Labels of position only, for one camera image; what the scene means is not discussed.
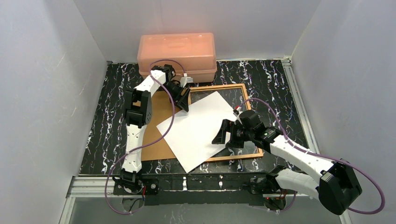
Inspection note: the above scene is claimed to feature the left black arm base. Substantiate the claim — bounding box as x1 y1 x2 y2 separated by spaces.
112 177 159 196

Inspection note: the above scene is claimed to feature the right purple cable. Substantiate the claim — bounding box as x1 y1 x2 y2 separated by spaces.
235 98 386 216

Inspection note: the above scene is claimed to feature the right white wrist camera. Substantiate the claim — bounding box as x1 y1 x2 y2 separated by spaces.
233 106 243 117

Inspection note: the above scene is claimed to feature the clear acrylic sheet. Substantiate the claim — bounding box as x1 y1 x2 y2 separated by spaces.
189 87 259 157

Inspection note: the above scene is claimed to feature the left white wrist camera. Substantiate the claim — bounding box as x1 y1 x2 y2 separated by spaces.
180 76 193 88

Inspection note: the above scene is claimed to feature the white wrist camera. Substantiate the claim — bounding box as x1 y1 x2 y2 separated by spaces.
180 76 193 88
233 106 243 117

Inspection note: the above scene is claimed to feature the pink plastic storage box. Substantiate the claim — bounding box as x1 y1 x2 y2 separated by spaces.
137 33 217 83

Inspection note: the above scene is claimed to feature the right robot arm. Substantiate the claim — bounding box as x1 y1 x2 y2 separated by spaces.
212 110 362 215

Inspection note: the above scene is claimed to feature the brown wooden picture frame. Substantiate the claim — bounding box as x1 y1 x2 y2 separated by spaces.
184 83 264 163

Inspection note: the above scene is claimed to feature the window and plant photo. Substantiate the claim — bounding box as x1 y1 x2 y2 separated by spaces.
164 91 236 173

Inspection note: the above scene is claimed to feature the aluminium front rail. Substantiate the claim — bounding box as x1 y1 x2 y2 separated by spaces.
66 175 344 198

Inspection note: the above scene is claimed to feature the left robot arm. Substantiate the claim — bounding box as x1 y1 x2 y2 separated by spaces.
120 64 190 185

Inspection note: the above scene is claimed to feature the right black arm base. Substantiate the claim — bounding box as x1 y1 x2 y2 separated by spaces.
248 166 288 195

